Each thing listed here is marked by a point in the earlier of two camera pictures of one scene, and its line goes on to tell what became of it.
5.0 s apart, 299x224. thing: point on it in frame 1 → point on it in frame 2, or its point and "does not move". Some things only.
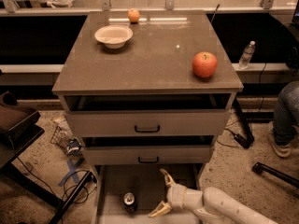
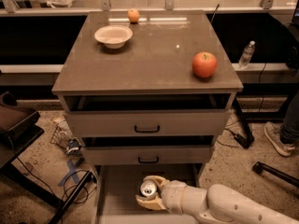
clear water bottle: (247, 55) does not move
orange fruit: (134, 15) does not move
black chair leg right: (262, 168) does not move
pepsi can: (130, 204) → (149, 188)
